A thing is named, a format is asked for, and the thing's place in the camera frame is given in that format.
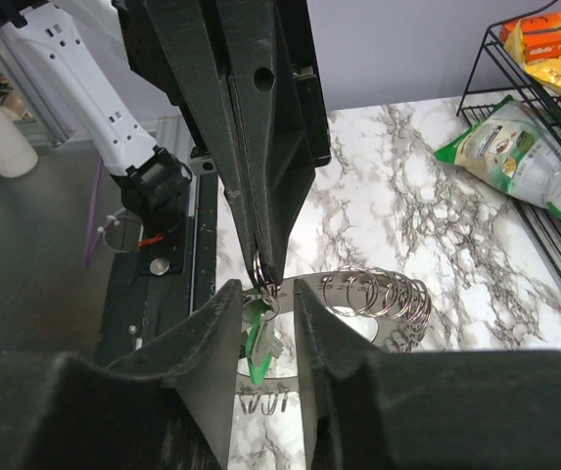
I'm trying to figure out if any green white snack bag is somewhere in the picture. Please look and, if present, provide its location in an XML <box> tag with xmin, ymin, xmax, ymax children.
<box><xmin>434</xmin><ymin>95</ymin><xmax>561</xmax><ymax>220</ymax></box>

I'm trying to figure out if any yellow chips bag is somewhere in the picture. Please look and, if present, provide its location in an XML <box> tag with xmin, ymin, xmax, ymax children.
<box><xmin>504</xmin><ymin>22</ymin><xmax>561</xmax><ymax>96</ymax></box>

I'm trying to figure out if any green key tag with key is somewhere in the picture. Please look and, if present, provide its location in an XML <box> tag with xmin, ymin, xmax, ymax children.
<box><xmin>242</xmin><ymin>295</ymin><xmax>283</xmax><ymax>386</ymax></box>

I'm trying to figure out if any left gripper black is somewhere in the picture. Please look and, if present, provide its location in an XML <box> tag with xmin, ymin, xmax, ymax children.
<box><xmin>114</xmin><ymin>1</ymin><xmax>331</xmax><ymax>284</ymax></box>

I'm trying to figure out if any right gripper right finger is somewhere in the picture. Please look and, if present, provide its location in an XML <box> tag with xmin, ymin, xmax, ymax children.
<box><xmin>294</xmin><ymin>280</ymin><xmax>561</xmax><ymax>469</ymax></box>

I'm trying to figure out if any orange razor package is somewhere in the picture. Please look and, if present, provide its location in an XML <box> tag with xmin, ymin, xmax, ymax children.
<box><xmin>499</xmin><ymin>11</ymin><xmax>561</xmax><ymax>64</ymax></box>

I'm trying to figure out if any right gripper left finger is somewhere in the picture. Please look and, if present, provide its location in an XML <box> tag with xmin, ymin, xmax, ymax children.
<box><xmin>0</xmin><ymin>280</ymin><xmax>243</xmax><ymax>469</ymax></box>

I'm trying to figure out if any black wire shelf rack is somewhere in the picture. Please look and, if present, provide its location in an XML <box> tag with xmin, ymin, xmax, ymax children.
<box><xmin>456</xmin><ymin>22</ymin><xmax>561</xmax><ymax>291</ymax></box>

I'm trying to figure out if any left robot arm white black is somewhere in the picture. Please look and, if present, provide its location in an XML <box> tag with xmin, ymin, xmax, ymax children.
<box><xmin>0</xmin><ymin>1</ymin><xmax>330</xmax><ymax>286</ymax></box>

